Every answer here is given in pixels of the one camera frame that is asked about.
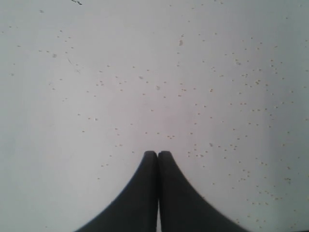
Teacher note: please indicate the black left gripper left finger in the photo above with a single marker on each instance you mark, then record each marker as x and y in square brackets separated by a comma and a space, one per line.
[135, 208]

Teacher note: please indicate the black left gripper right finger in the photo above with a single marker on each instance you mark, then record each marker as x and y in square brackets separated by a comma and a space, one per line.
[182, 208]

